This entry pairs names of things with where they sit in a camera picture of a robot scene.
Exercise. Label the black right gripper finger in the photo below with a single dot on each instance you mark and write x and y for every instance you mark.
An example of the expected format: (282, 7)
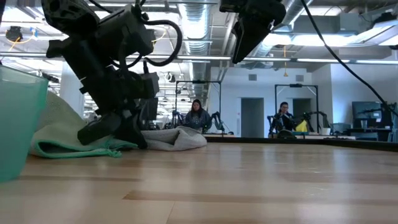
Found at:
(245, 40)

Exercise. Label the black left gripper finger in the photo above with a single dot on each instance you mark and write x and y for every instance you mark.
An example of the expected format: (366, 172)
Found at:
(132, 130)
(99, 129)

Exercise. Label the green microfiber towel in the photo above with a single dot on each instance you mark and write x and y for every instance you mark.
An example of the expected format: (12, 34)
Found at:
(59, 130)

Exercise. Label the grey waffle-weave towel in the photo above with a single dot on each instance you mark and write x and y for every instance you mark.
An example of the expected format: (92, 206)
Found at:
(177, 140)

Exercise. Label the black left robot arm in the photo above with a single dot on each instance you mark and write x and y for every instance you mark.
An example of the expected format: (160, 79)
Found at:
(71, 15)

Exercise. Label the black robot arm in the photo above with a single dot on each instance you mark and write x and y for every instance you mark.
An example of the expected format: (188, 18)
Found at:
(219, 119)
(317, 115)

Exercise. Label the person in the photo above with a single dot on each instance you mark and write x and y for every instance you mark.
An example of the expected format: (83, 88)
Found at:
(198, 119)
(283, 121)

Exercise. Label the teal translucent plastic bin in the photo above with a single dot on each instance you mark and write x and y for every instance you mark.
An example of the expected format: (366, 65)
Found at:
(18, 124)

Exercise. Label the yellow cloth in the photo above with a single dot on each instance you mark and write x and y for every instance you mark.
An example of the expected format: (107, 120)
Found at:
(301, 127)

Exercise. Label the white cup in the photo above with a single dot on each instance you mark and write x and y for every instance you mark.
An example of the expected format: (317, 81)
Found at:
(326, 131)

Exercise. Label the black computer monitor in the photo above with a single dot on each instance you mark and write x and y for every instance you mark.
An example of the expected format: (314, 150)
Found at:
(367, 112)

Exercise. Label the black office desk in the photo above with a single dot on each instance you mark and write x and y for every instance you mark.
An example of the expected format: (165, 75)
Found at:
(367, 130)

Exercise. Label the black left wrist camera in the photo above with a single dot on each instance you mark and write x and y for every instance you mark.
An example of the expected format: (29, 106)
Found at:
(130, 34)

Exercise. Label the black robot station frame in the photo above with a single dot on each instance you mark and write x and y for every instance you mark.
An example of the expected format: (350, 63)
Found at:
(295, 85)
(199, 81)

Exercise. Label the black aluminium table frame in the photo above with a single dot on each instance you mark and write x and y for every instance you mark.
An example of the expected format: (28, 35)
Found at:
(311, 141)

